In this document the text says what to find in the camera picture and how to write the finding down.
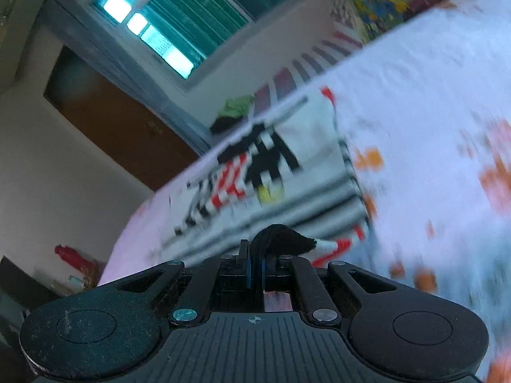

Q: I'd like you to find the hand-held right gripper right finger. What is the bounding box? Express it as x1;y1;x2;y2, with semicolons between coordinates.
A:
259;253;414;325

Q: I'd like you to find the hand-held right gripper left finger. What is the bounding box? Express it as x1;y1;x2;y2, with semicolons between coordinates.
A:
98;238;253;326

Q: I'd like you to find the striped knit sweater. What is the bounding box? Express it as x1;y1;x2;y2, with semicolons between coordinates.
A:
149;86;375;271

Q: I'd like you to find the dark cloth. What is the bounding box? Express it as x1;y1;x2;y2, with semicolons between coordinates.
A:
209;114;245;136

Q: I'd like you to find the green cloth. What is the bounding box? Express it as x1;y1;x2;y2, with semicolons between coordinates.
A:
221;93;256;119

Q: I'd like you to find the red cloth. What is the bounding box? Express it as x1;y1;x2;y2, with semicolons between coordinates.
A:
54;244;101;289

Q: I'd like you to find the brown wooden door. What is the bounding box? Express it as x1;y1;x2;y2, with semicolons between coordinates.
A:
42;44;201;193

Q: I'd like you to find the bed with striped sheet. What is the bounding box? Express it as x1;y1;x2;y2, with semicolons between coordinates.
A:
248;28;365;117

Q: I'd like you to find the bed with floral sheet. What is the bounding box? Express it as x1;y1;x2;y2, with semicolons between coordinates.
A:
98;0;511;383

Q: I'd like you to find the dark cabinet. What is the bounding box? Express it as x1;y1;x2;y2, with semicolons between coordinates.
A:
0;254;53;354

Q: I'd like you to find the grey curtain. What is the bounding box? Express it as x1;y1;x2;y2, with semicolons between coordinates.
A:
40;0;213;157

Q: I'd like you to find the striped pillow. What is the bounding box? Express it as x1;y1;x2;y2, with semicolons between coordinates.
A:
329;0;432;28

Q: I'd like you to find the colourful floral pillow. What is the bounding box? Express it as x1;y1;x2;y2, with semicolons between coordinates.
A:
345;0;432;45

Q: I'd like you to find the window with white frame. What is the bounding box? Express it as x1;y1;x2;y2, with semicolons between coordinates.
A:
89;0;333;93

